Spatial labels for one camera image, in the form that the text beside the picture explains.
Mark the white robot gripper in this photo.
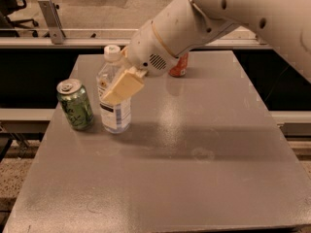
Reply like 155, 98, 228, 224
100, 0, 238, 105

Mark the clear blue-label plastic bottle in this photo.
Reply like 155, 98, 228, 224
96, 45, 131, 134

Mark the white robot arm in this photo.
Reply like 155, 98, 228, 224
101, 0, 311, 105

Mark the red cola can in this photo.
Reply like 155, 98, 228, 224
169, 53, 189, 78

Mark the green soda can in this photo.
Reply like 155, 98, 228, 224
56, 79, 93, 130

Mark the black office chair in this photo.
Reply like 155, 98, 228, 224
0, 0, 39, 37

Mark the left metal rail bracket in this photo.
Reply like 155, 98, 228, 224
38, 0, 65, 45

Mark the grey horizontal rail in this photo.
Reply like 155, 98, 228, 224
0, 37, 271, 50

